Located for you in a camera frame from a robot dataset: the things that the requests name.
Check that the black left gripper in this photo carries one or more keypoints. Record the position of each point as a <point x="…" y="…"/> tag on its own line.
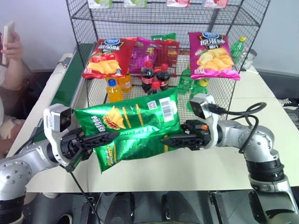
<point x="70" y="144"/>

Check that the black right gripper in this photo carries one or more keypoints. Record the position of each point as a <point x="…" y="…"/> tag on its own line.
<point x="203" y="137"/>

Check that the green chip bag with barcode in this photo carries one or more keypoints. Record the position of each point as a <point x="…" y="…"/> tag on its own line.
<point x="140" y="116"/>

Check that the light smartphone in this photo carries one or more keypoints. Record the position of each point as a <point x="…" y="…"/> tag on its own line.
<point x="8" y="32"/>

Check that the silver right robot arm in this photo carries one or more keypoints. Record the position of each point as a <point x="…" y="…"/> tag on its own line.
<point x="259" y="140"/>

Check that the bystander forearm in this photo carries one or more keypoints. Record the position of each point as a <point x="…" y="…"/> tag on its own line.
<point x="11" y="72"/>

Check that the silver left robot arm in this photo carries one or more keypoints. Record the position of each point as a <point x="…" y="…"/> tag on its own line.
<point x="14" y="172"/>

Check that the green conveyor belt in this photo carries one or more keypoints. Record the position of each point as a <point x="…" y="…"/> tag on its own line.
<point x="67" y="86"/>

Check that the bystander hand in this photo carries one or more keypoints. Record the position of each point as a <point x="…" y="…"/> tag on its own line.
<point x="15" y="46"/>

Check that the green chip bag yellow lettering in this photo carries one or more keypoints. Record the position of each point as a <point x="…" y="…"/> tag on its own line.
<point x="135" y="149"/>

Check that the green soda bottle yellow cap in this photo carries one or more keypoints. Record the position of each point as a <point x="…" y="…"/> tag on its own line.
<point x="198" y="89"/>
<point x="237" y="50"/>

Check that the cola bottle red cap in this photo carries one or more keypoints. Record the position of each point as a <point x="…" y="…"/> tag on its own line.
<point x="147" y="77"/>
<point x="153" y="89"/>
<point x="162" y="79"/>

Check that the orange soda bottle blue cap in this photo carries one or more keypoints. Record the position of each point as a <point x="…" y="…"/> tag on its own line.
<point x="114" y="93"/>

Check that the dark rounded shape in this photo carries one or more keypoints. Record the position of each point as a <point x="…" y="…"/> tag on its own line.
<point x="174" y="207"/>
<point x="123" y="207"/>

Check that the bystander body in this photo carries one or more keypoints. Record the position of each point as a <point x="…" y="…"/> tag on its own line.
<point x="14" y="105"/>

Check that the dark red snack bag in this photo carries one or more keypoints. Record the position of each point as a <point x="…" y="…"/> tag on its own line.
<point x="169" y="53"/>

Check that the magenta potato chip bag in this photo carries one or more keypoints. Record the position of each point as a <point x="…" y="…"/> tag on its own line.
<point x="212" y="58"/>

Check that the purple snack bag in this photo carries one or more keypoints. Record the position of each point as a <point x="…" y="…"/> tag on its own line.
<point x="140" y="56"/>

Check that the red potato chip bag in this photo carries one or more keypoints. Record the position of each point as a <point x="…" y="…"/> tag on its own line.
<point x="107" y="56"/>

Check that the small green snack bag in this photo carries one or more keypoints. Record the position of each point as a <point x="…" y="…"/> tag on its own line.
<point x="163" y="37"/>

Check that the grey white device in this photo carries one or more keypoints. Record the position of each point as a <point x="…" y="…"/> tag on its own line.
<point x="250" y="59"/>

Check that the pink red snack bag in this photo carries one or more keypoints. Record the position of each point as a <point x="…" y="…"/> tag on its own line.
<point x="177" y="2"/>

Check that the white green snack bag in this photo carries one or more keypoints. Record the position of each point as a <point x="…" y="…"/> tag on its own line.
<point x="135" y="2"/>

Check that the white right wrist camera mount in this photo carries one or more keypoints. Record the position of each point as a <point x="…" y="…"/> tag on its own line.
<point x="210" y="121"/>

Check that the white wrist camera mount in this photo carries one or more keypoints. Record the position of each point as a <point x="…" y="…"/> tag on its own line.
<point x="52" y="119"/>
<point x="210" y="121"/>

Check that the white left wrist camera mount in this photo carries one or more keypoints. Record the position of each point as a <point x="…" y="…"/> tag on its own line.
<point x="52" y="119"/>

